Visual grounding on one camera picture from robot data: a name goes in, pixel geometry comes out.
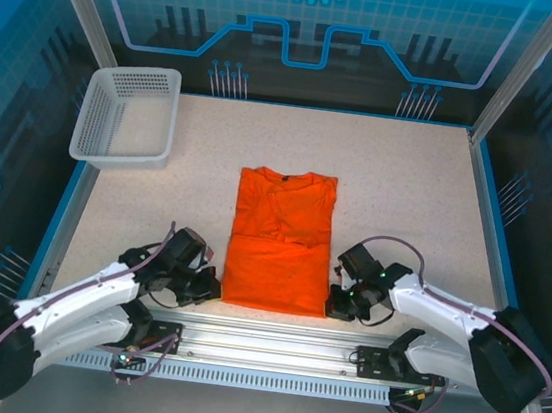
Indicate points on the orange t-shirt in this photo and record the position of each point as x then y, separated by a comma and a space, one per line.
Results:
276, 267

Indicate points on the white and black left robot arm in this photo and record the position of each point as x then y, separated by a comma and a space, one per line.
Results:
84, 294

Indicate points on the small green LED board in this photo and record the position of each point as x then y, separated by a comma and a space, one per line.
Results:
125, 358
417, 392

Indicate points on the white perforated plastic basket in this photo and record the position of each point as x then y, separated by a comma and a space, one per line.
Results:
111, 156

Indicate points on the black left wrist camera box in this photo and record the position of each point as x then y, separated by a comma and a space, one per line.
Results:
188, 246

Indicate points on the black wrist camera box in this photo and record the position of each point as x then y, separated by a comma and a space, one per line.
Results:
188, 246
360, 259

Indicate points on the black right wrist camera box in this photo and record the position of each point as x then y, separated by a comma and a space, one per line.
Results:
360, 259

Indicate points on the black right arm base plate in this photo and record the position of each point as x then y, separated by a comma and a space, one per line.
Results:
370, 364

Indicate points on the aluminium mounting rail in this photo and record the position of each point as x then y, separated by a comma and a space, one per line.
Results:
264, 341

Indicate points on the aluminium frame post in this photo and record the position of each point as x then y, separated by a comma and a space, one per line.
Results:
517, 70
84, 6

